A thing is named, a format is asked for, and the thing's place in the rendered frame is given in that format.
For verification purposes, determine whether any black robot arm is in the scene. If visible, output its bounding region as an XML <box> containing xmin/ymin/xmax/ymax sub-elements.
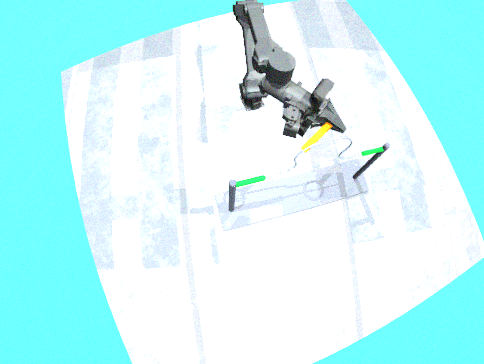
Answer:
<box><xmin>233</xmin><ymin>0</ymin><xmax>307</xmax><ymax>138</ymax></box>

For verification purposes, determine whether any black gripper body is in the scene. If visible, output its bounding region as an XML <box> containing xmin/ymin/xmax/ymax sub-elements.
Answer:
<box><xmin>280</xmin><ymin>78</ymin><xmax>335</xmax><ymax>137</ymax></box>

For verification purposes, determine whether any orange handle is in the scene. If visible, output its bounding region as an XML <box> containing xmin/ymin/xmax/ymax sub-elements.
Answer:
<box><xmin>281</xmin><ymin>123</ymin><xmax>332</xmax><ymax>171</ymax></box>

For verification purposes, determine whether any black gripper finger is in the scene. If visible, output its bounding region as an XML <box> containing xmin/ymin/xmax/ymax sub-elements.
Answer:
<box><xmin>310</xmin><ymin>120</ymin><xmax>344</xmax><ymax>134</ymax></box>
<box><xmin>314</xmin><ymin>97</ymin><xmax>347</xmax><ymax>132</ymax></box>

